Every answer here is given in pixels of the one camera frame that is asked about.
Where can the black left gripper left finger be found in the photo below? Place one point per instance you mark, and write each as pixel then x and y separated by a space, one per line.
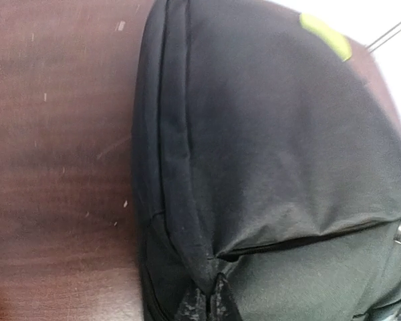
pixel 193 306

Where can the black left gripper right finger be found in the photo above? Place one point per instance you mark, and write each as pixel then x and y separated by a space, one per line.
pixel 222 304

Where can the black student backpack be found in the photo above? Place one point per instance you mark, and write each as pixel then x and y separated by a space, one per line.
pixel 259 154

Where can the green plate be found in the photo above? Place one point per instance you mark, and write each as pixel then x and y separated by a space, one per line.
pixel 334 39

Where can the right aluminium frame post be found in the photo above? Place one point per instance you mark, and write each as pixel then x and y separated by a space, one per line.
pixel 384 38

